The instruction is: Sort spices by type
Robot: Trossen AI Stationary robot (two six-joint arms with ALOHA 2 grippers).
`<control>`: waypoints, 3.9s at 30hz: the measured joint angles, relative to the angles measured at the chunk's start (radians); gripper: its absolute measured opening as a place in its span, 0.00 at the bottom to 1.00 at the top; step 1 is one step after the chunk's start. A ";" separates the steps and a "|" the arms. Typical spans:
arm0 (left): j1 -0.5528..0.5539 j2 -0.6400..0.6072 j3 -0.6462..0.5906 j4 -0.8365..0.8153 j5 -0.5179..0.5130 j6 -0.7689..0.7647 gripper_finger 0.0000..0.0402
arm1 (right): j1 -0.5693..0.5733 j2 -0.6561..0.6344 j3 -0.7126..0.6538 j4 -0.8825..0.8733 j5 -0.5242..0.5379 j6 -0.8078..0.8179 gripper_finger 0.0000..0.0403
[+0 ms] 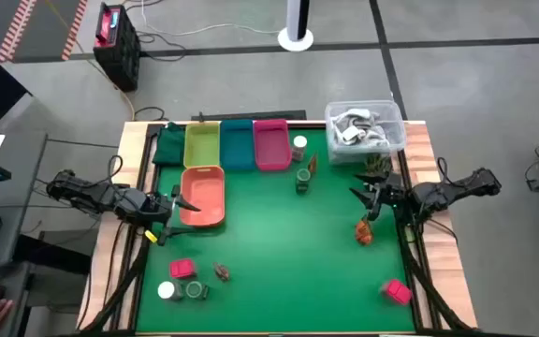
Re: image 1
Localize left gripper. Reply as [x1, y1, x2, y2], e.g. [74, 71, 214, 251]
[133, 184, 201, 247]

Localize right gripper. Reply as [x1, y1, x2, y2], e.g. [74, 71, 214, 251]
[349, 174, 414, 223]

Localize pink-lid spice tin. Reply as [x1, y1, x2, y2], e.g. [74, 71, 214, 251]
[381, 279, 414, 306]
[169, 258, 197, 280]

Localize green-lid spice jar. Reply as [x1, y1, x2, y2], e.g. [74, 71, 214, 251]
[184, 280, 210, 301]
[295, 168, 313, 196]

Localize orange plastic bin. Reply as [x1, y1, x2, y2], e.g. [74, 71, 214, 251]
[179, 165, 226, 228]

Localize green succulent plant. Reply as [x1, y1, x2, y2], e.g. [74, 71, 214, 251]
[365, 153, 394, 177]

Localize clear plastic storage box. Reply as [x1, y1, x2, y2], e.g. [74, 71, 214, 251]
[324, 99, 408, 165]

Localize dark green cloth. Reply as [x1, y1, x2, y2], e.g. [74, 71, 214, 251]
[152, 122, 187, 168]

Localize white-lid spice jar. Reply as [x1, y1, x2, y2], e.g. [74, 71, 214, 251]
[156, 280, 184, 301]
[291, 135, 309, 163]

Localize yellow-green plastic bin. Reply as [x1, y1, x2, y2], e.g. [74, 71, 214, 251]
[182, 121, 222, 169]

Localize crumpled grey cloth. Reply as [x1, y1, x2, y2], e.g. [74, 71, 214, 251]
[332, 108, 390, 146]

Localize teal plastic bin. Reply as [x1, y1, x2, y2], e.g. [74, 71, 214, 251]
[219, 119, 256, 171]

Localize green table mat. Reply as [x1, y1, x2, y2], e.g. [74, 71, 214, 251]
[136, 124, 415, 334]

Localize pink plastic bin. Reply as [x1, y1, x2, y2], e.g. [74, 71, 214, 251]
[253, 118, 293, 172]

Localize black flat bar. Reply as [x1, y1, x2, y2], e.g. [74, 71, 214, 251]
[191, 110, 307, 123]

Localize grey desk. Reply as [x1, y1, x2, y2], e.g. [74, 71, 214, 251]
[0, 91, 49, 337]

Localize black red power box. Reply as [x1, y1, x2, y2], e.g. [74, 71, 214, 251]
[93, 2, 142, 93]

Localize white tower fan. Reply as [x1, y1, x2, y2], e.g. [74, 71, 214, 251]
[277, 0, 315, 52]

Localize black floor cable loop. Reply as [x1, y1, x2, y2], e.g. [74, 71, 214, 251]
[132, 106, 167, 123]

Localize yellow floor cable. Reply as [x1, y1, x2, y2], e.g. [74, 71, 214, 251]
[44, 0, 138, 122]

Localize white floor cable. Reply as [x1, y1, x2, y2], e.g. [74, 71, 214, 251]
[140, 0, 283, 37]

